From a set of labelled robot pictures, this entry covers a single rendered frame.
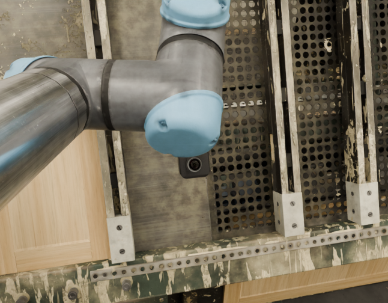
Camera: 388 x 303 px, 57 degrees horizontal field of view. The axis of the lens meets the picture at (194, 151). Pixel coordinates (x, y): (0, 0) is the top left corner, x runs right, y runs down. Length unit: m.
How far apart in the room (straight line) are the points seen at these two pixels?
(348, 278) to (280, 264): 0.74
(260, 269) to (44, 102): 0.92
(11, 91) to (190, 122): 0.15
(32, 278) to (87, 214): 0.21
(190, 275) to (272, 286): 0.66
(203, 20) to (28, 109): 0.20
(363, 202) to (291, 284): 0.65
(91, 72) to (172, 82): 0.08
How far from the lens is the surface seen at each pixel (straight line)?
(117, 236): 1.00
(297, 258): 1.15
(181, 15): 0.39
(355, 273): 1.83
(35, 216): 1.07
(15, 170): 0.24
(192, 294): 1.49
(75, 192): 1.04
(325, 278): 1.76
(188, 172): 0.53
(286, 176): 1.05
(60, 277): 1.07
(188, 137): 0.34
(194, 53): 0.37
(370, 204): 1.20
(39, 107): 0.29
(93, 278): 1.06
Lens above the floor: 1.71
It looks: 35 degrees down
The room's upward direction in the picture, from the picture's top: straight up
